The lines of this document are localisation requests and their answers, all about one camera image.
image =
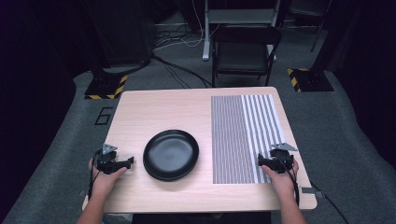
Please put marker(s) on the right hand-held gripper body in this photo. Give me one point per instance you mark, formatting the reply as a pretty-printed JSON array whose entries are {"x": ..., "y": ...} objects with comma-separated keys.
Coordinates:
[{"x": 281, "y": 163}]

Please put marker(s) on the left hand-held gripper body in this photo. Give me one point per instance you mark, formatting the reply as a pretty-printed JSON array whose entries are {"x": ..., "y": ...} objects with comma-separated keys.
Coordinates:
[{"x": 107, "y": 163}]

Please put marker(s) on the black plate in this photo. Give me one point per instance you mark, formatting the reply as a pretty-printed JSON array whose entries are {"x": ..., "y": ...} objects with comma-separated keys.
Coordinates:
[{"x": 171, "y": 154}]

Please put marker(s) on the person's right hand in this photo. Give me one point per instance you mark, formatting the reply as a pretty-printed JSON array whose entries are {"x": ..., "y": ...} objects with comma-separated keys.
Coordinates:
[{"x": 283, "y": 183}]

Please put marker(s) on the person's left hand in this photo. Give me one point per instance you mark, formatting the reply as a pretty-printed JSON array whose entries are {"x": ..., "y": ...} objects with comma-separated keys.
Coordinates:
[{"x": 104, "y": 185}]

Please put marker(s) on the grey striped placemat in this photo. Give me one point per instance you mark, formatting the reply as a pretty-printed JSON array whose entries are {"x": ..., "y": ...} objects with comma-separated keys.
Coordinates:
[{"x": 230, "y": 140}]

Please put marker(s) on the grey table clamp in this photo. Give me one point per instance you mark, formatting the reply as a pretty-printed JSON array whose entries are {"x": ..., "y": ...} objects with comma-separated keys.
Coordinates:
[{"x": 311, "y": 191}]

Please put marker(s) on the black stand base striped tape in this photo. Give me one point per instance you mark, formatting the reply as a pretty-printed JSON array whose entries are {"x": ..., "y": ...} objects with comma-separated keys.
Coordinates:
[
  {"x": 311, "y": 81},
  {"x": 102, "y": 88}
]

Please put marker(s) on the black folding chair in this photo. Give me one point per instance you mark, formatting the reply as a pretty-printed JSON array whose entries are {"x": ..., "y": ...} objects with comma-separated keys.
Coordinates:
[{"x": 243, "y": 56}]

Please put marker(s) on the white metal desk frame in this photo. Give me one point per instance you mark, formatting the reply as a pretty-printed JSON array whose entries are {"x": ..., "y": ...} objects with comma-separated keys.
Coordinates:
[{"x": 206, "y": 37}]

